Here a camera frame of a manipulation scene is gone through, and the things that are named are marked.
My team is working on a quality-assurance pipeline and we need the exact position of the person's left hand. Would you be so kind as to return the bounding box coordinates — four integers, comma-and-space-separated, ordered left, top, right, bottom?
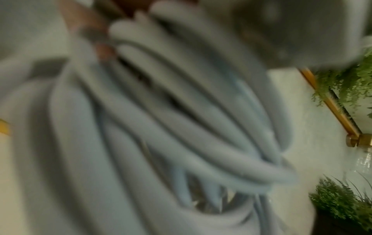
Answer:
57, 0, 201, 62

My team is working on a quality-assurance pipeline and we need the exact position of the white cable bundle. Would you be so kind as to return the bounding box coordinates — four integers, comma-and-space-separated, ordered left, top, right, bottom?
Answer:
0, 5, 319, 235

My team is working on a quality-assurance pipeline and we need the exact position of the yellow wooden edge piece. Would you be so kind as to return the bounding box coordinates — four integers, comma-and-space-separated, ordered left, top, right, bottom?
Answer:
0, 119, 12, 136

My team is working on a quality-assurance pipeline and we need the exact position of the white power adapter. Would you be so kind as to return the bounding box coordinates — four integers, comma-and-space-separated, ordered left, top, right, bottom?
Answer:
200, 0, 371, 70

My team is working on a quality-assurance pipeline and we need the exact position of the hanging green fern plant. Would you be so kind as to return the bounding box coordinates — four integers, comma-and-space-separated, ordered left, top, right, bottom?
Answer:
310, 47, 372, 118

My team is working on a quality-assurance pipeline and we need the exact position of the green fern plant in planter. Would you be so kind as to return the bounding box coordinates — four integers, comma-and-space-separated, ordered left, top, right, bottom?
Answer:
308, 175, 372, 231

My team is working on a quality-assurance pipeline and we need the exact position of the dark planter box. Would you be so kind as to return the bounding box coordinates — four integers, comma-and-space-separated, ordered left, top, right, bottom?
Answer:
314, 208, 372, 235

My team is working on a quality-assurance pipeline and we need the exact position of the silver finger ring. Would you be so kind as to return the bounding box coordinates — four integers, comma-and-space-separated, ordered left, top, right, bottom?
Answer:
78, 26, 109, 44

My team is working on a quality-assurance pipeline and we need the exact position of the gold metal rail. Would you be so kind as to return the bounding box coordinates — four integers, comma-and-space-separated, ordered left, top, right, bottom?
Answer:
299, 68, 362, 139

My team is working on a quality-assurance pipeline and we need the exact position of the gold round rail bracket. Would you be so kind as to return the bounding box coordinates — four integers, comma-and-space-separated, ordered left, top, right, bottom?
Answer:
345, 133, 372, 148

